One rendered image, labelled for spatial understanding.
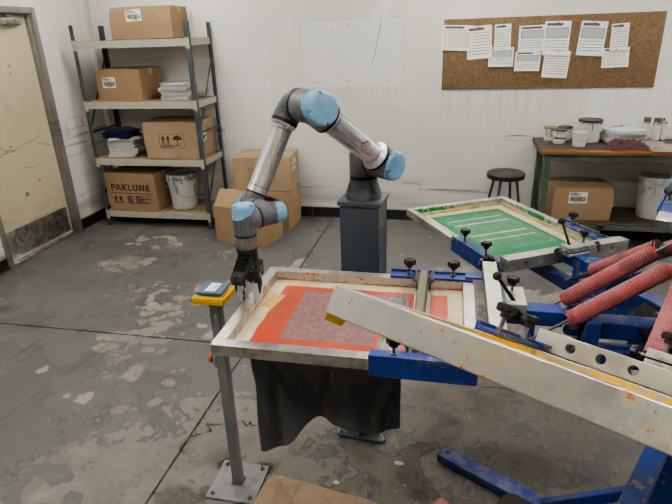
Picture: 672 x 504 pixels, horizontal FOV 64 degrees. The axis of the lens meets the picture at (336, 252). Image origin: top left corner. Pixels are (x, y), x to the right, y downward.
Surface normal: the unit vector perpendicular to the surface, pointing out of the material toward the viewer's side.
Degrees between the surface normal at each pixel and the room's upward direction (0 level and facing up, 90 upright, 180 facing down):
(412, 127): 90
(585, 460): 0
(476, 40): 89
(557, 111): 90
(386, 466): 0
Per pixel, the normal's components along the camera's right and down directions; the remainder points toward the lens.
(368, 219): -0.29, 0.37
